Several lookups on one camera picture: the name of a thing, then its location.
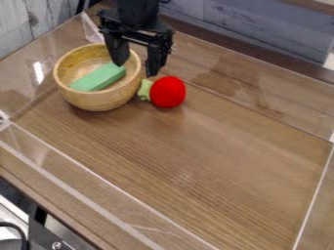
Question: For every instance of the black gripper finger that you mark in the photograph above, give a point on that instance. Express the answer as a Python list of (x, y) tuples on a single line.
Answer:
[(117, 47), (157, 53)]

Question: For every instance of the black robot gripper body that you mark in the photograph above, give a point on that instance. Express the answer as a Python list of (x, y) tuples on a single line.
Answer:
[(133, 19)]

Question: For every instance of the green foam block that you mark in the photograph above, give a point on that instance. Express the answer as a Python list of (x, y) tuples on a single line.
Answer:
[(100, 78)]

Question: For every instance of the brown wooden bowl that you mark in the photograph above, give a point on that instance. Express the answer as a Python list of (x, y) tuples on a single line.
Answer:
[(81, 61)]

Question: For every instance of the red knitted strawberry toy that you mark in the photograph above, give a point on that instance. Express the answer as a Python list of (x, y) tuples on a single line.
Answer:
[(165, 92)]

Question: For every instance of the black metal clamp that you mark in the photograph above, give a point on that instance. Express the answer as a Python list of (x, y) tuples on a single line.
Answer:
[(41, 238)]

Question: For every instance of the clear acrylic corner bracket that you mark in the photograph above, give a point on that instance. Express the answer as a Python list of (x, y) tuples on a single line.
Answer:
[(89, 29)]

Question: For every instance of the clear acrylic tray wall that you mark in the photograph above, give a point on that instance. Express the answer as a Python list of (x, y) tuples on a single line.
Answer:
[(111, 219)]

